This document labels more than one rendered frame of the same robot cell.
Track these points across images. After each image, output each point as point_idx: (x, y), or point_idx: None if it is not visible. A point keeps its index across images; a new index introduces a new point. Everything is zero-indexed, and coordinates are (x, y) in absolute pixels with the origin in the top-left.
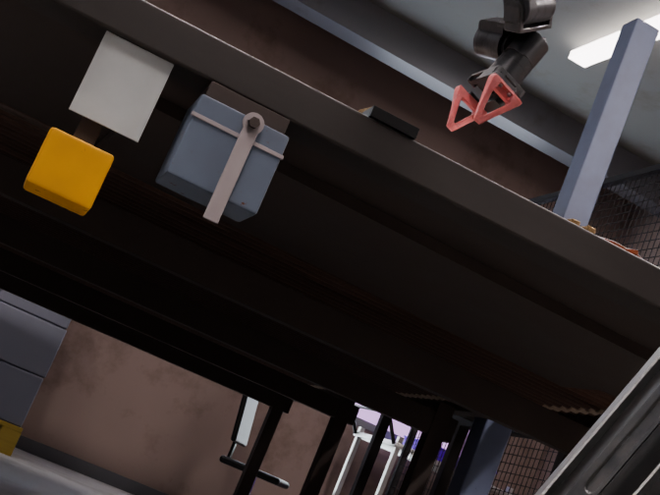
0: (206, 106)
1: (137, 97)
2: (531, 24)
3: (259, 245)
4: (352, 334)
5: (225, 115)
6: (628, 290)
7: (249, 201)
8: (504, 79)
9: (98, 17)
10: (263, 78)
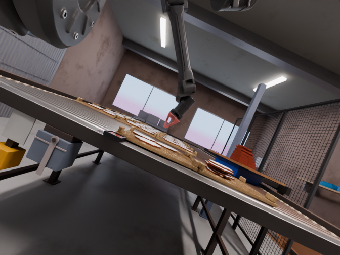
0: (39, 133)
1: (23, 130)
2: (188, 93)
3: None
4: None
5: (46, 136)
6: (206, 199)
7: (53, 167)
8: (172, 113)
9: (8, 104)
10: (64, 122)
